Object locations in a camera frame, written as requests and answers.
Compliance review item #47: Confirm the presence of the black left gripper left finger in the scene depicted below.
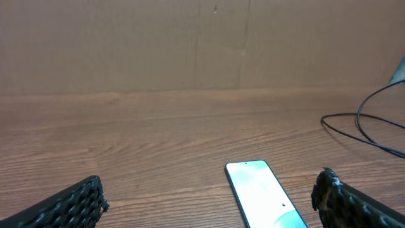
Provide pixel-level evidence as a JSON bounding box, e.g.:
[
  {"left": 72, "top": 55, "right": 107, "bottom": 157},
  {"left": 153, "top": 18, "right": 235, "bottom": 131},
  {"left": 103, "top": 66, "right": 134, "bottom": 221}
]
[{"left": 1, "top": 175, "right": 109, "bottom": 228}]

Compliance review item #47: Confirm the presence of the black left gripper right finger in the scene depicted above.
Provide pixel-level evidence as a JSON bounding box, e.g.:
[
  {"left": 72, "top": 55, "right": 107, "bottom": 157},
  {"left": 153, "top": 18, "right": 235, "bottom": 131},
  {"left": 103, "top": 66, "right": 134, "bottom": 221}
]
[{"left": 311, "top": 167, "right": 404, "bottom": 228}]

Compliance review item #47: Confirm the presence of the black charger cable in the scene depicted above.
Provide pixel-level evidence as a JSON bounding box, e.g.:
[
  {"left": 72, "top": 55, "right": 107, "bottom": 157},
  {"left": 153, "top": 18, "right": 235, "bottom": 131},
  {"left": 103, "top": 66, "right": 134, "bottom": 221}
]
[{"left": 320, "top": 79, "right": 405, "bottom": 159}]

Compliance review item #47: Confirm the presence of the Samsung Galaxy smartphone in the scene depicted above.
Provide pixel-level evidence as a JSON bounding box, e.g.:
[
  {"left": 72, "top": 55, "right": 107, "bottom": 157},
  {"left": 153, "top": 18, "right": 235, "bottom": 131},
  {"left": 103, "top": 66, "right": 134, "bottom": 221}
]
[{"left": 225, "top": 160, "right": 308, "bottom": 228}]

